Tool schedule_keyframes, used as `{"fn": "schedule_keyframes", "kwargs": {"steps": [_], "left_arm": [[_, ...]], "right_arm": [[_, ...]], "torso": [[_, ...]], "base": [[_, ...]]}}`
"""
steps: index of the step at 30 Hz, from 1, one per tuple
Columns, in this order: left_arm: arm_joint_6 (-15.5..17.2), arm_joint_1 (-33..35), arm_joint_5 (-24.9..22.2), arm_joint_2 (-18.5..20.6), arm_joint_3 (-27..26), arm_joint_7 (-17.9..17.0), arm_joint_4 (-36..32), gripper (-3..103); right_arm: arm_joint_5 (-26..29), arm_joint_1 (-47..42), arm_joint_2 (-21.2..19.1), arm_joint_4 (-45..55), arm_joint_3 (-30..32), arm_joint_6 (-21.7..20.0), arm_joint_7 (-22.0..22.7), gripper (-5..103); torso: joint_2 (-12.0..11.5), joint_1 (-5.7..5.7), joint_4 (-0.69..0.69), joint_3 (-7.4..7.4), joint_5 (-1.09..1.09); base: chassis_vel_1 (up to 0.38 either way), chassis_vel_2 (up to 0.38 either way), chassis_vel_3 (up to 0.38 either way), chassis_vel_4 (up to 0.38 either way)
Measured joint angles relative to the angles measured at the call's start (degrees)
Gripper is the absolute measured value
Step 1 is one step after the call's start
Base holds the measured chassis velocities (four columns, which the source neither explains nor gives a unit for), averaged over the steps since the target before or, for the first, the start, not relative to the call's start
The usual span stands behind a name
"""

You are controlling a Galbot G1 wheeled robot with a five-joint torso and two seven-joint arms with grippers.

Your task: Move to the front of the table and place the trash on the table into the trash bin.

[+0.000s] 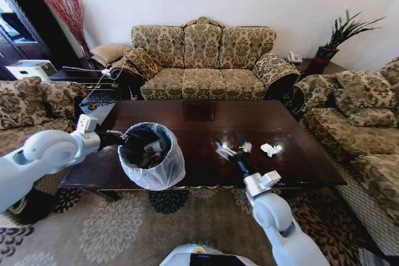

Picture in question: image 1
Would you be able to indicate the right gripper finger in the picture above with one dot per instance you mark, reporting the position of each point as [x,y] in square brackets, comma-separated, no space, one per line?
[245,151]
[240,141]

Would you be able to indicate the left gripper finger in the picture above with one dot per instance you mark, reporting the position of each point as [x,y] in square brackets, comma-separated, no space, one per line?
[134,140]
[116,132]

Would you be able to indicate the small white tissue scrap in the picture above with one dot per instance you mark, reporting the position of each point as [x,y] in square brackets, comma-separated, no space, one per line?
[247,145]

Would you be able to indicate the trash bin with white bag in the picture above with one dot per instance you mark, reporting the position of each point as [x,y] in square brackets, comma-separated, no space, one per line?
[162,169]

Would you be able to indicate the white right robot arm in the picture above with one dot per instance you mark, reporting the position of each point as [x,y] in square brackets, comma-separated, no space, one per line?
[274,213]

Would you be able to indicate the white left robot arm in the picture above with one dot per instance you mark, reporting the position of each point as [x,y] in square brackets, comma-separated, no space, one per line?
[46,152]

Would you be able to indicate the white plastic wrapper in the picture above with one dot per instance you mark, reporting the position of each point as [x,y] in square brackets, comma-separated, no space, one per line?
[225,150]

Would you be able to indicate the white paper cup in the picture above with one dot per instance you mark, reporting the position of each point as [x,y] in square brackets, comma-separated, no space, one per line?
[154,146]

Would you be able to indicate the crumpled white paper ball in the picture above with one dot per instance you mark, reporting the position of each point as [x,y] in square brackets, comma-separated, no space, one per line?
[270,149]

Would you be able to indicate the dark glass-top side table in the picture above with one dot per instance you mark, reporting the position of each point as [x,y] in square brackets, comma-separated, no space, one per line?
[93,101]

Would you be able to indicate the dark wooden coffee table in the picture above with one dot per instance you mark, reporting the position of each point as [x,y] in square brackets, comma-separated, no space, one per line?
[205,122]

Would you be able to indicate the tan square cushion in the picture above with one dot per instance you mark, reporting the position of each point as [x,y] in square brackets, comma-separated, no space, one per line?
[109,51]

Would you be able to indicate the floral armchair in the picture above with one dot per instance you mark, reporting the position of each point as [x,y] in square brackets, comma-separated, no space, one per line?
[28,104]

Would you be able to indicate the floral patterned rug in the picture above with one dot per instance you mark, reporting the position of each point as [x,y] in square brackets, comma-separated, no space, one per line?
[124,228]

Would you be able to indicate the three-seat floral sofa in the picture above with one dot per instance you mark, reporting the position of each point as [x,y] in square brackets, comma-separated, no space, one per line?
[202,60]

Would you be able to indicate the white robot front shell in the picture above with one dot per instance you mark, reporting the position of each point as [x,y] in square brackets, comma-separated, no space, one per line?
[205,255]

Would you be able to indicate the white desk telephone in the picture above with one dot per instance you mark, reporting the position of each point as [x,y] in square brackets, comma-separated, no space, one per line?
[293,57]

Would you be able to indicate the white storage box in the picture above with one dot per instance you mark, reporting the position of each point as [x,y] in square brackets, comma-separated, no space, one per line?
[29,69]

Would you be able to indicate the dark wooden side table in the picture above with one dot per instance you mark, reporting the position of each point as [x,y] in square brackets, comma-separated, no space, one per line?
[324,67]

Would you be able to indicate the floral sofa with loose cushions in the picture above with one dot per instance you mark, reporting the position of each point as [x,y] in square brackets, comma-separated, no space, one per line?
[358,116]

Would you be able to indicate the red dried branches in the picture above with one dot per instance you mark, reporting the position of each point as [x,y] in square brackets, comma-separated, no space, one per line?
[73,17]

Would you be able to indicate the dark wooden cabinet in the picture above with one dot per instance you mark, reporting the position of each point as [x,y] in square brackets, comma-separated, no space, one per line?
[37,20]

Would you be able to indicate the potted green plant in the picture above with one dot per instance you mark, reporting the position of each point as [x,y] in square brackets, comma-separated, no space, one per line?
[339,34]

